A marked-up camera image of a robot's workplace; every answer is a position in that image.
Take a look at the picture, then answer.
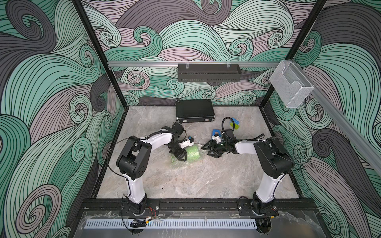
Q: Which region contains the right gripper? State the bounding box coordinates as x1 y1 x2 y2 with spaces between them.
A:
201 140 229 158

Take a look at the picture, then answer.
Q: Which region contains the clear bubble wrap sheet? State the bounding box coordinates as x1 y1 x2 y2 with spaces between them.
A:
170 144 207 169

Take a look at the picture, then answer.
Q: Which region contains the green plastic wine glass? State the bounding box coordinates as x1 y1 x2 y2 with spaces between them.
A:
171 145 201 168

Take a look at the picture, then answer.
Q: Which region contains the blue tape dispenser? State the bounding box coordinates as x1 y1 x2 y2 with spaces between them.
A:
211 129 222 143

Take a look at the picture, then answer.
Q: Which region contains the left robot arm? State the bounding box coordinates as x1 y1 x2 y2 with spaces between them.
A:
116 122 194 206

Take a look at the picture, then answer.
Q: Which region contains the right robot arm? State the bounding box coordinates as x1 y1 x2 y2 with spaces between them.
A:
202 117 295 214

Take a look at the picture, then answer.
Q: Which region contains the green toy brick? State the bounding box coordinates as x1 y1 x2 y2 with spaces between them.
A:
230 123 240 130

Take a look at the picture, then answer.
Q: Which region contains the blue toy brick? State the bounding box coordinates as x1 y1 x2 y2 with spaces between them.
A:
232 118 240 125

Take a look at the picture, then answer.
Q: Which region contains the black case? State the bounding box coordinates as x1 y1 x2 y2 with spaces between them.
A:
175 99 215 124

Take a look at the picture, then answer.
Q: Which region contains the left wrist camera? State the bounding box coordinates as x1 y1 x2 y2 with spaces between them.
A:
180 136 194 148

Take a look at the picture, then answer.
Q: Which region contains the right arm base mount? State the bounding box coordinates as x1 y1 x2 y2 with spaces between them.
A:
237 199 279 218

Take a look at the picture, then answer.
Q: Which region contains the black wall shelf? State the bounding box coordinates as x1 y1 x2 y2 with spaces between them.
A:
177 64 242 83

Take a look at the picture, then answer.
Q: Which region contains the aluminium wall rail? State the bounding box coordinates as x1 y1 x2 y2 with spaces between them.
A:
107 60 280 67

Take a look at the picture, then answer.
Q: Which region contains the clear plastic wall bin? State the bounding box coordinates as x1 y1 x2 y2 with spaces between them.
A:
270 60 315 109

